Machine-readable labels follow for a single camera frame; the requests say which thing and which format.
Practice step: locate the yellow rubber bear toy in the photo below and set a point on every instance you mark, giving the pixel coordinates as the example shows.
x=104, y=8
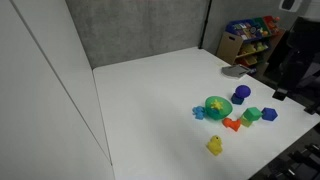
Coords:
x=215, y=146

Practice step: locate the light blue rubber toy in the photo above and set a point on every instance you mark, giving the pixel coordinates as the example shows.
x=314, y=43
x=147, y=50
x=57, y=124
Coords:
x=199, y=112

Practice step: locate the blue storage bin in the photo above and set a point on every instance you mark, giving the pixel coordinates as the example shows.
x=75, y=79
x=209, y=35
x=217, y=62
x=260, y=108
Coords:
x=245, y=30

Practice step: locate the green cube block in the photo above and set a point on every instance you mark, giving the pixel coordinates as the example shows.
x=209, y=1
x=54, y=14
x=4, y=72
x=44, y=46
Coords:
x=252, y=113

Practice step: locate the wooden toy shelf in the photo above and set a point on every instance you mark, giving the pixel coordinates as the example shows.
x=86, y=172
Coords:
x=228, y=46

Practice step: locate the red storage bin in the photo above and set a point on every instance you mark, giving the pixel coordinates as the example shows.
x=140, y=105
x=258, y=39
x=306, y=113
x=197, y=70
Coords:
x=270, y=22

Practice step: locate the black metal frame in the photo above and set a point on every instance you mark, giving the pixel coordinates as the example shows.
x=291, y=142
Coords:
x=296, y=163

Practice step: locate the teal blue block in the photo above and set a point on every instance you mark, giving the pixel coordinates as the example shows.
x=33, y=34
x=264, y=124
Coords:
x=236, y=99

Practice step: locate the orange rubber bear toy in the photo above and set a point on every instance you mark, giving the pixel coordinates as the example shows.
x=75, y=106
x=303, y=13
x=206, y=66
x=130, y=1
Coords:
x=232, y=124

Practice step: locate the light green block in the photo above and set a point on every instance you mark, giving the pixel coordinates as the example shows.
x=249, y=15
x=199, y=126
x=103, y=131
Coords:
x=245, y=122

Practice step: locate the black vertical pole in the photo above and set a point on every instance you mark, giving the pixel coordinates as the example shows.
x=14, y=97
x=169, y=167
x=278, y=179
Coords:
x=204, y=23

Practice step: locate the black clamp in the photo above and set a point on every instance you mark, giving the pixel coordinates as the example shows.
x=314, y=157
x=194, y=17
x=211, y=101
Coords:
x=313, y=108

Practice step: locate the grey flat object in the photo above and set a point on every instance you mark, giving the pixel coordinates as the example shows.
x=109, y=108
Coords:
x=235, y=71

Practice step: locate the yellow star-shaped toy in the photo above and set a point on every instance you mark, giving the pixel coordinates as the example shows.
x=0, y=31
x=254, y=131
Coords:
x=217, y=105

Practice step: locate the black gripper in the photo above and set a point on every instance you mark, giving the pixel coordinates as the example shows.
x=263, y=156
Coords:
x=301, y=56

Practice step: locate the green plastic bowl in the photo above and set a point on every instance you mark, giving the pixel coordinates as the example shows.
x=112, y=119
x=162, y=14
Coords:
x=213, y=113

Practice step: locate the blue hexagon block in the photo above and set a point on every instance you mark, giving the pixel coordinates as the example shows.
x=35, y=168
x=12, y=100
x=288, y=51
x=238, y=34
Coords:
x=269, y=114

